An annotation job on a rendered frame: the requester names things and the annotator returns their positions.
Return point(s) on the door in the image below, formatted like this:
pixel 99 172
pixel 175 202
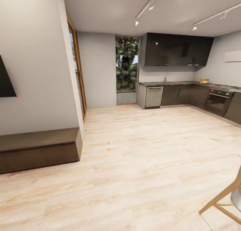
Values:
pixel 78 68

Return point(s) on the popcorn bag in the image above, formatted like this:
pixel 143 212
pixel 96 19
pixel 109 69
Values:
pixel 203 80

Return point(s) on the straight chair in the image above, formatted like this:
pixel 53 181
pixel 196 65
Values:
pixel 235 190

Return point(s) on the wall mounted tv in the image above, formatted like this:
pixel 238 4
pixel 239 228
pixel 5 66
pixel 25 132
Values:
pixel 6 86

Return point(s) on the oven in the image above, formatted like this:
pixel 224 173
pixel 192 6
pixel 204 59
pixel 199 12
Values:
pixel 219 99

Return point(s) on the cabinet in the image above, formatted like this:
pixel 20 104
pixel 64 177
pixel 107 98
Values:
pixel 160 49
pixel 38 149
pixel 195 50

